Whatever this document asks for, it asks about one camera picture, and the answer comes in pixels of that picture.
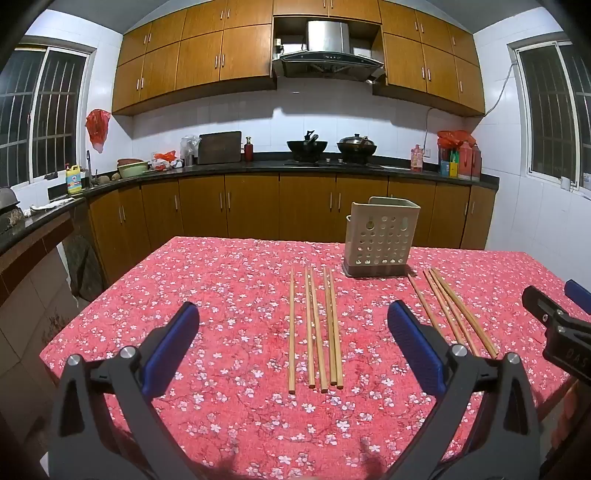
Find white wall cable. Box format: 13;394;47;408
484;62;516;116

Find barred window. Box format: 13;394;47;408
507;39;591;186
0;44;95;186

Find beige perforated chopstick holder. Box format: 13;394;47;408
342;196;422;279

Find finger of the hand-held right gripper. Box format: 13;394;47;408
564;279;591;317
523;286;562;324

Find wok with metal lid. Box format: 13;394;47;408
336;134;378;162

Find clear plastic bag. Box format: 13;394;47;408
181;135;202;166

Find hanging red plastic bag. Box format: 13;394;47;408
86;109;112;153

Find steel range hood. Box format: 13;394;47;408
271;21;386;84

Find black kitchen countertop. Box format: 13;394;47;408
0;154;501;257

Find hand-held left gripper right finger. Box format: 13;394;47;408
387;301;541;480

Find green plastic basin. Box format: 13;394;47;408
117;161;150;179

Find red gift box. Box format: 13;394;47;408
457;141;484;181

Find colourful box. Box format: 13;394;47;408
440;148;461;179

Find black wok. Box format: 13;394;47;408
287;130;330;162

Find red floral tablecloth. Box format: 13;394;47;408
39;236;591;480

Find dark wooden cutting board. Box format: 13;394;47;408
198;131;243;165

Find small wooden wall cabinet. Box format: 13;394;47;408
272;0;382;20

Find wooden base cabinets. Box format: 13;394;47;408
88;173;498;288

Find red and white plastic bag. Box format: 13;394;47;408
150;151;184;172

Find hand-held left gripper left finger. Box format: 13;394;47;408
48;301;200;480

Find black gas stove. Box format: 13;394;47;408
283;158;385;170

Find white cloth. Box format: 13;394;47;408
23;198;75;218

